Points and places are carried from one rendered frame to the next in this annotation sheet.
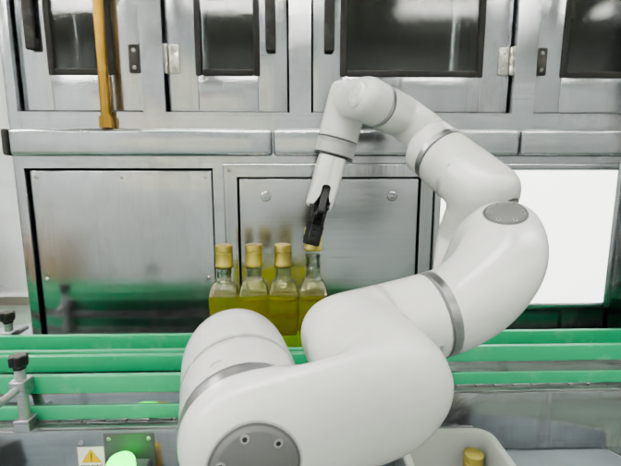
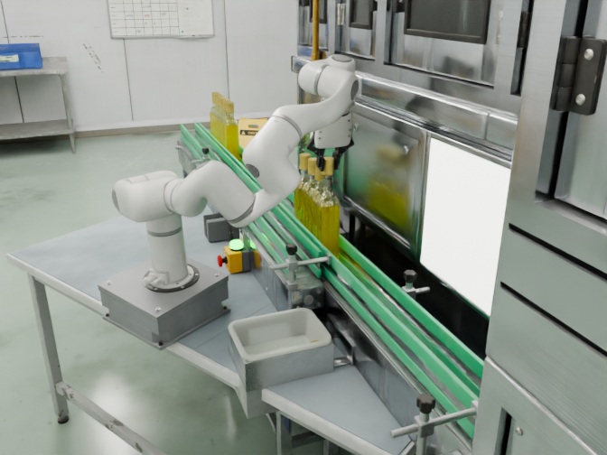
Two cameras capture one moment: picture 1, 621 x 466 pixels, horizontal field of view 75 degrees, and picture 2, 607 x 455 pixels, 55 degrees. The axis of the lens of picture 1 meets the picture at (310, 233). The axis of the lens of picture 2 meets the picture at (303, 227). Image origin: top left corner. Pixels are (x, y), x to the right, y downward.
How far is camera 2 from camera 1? 1.46 m
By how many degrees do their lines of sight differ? 69
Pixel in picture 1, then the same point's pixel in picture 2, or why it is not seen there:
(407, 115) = (330, 91)
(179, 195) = not seen: hidden behind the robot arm
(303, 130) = (372, 80)
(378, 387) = (124, 194)
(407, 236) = (411, 190)
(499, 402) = (363, 339)
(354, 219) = (388, 162)
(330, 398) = (119, 191)
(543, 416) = (381, 373)
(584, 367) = (413, 358)
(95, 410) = not seen: hidden behind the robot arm
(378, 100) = (302, 81)
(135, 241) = not seen: hidden behind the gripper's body
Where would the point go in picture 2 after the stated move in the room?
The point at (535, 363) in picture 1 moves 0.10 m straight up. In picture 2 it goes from (389, 329) to (392, 289)
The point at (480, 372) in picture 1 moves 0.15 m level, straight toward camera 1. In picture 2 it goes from (366, 311) to (303, 309)
